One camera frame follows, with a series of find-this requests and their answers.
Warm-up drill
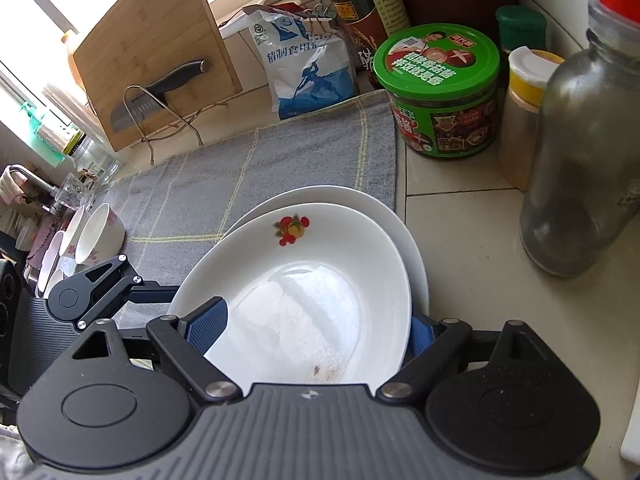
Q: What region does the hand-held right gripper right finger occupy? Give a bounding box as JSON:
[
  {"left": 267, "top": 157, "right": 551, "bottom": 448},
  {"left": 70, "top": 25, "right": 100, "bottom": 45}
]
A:
[{"left": 375, "top": 312, "right": 548, "bottom": 405}]

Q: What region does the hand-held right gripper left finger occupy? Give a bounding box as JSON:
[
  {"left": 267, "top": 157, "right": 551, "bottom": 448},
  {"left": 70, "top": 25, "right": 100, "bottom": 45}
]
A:
[{"left": 72, "top": 296, "right": 242, "bottom": 407}]

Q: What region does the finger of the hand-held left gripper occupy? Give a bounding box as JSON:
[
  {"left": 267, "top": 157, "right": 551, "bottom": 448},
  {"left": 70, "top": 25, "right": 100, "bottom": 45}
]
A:
[{"left": 79, "top": 255, "right": 180, "bottom": 322}]

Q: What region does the white bowl with pink flowers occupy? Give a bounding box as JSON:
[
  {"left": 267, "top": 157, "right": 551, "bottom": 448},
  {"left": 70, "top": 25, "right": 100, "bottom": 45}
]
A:
[
  {"left": 59, "top": 205, "right": 87, "bottom": 258},
  {"left": 37, "top": 231, "right": 66, "bottom": 298},
  {"left": 75, "top": 203, "right": 126, "bottom": 266}
]

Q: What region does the white plate with fruit print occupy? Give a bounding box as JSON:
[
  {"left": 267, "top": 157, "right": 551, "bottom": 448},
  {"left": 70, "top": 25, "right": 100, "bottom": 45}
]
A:
[
  {"left": 220, "top": 185, "right": 431, "bottom": 321},
  {"left": 167, "top": 202, "right": 413, "bottom": 386}
]

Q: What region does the clear glass cup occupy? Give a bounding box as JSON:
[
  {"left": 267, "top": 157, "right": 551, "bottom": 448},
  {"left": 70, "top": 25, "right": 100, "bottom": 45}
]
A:
[{"left": 55, "top": 172, "right": 96, "bottom": 211}]

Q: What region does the labelled glass jar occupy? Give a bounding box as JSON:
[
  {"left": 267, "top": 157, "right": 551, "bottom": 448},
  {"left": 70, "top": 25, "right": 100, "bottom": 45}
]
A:
[{"left": 62, "top": 130, "right": 121, "bottom": 181}]

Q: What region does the steel faucet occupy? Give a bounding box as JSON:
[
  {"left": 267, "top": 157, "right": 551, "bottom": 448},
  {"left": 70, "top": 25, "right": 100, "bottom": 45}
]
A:
[{"left": 7, "top": 164, "right": 56, "bottom": 196}]

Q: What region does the grey and teal checked mat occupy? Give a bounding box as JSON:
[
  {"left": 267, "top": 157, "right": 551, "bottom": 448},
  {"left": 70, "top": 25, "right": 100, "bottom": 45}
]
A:
[{"left": 102, "top": 89, "right": 398, "bottom": 331}]

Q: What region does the tall clear plastic wrap roll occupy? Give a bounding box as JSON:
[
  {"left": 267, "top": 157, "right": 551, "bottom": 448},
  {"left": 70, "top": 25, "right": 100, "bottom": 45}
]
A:
[{"left": 40, "top": 85, "right": 93, "bottom": 131}]

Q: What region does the green detergent bottle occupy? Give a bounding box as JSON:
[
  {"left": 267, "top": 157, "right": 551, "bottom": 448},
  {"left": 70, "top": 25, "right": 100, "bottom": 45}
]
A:
[{"left": 20, "top": 102, "right": 51, "bottom": 131}]

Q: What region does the yellow lidded spice jar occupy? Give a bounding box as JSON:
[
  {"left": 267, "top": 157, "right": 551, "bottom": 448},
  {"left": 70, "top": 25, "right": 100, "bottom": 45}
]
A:
[{"left": 499, "top": 46, "right": 566, "bottom": 191}]

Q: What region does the white plastic box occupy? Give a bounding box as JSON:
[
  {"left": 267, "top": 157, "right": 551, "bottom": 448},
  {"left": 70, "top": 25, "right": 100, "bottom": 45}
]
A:
[{"left": 620, "top": 430, "right": 640, "bottom": 473}]

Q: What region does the red capped glass bottle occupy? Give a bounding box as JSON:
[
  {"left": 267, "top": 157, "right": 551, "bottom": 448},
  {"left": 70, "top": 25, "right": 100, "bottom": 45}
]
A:
[{"left": 520, "top": 0, "right": 640, "bottom": 278}]

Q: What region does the white and blue salt bag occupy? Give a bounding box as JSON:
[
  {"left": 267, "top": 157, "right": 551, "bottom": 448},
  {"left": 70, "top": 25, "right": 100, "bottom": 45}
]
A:
[{"left": 243, "top": 7, "right": 358, "bottom": 121}]

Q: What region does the bamboo cutting board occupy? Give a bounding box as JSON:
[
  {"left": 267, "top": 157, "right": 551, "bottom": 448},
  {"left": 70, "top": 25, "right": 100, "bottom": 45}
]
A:
[{"left": 67, "top": 0, "right": 244, "bottom": 153}]

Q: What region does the green lidded sauce jar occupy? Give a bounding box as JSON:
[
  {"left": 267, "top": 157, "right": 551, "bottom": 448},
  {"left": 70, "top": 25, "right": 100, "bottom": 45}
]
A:
[{"left": 374, "top": 22, "right": 502, "bottom": 160}]

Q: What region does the metal binder clip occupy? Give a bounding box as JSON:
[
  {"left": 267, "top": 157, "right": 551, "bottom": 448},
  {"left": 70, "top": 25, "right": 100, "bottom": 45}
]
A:
[{"left": 300, "top": 2, "right": 338, "bottom": 36}]

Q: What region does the green capped spice jar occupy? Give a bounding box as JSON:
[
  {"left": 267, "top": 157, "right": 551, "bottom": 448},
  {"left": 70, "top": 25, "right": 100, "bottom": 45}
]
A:
[{"left": 496, "top": 5, "right": 547, "bottom": 56}]

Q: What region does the dark soy sauce bottle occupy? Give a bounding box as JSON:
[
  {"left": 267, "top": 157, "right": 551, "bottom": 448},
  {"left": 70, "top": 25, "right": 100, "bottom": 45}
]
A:
[{"left": 322, "top": 0, "right": 413, "bottom": 88}]

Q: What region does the black handled kitchen cleaver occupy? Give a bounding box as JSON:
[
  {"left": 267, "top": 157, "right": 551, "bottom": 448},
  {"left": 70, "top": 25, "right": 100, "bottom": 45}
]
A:
[{"left": 110, "top": 60, "right": 208, "bottom": 133}]

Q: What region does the steel wire board rack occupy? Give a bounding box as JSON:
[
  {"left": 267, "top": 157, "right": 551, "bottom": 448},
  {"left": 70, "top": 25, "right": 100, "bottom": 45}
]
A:
[{"left": 122, "top": 85, "right": 236, "bottom": 166}]

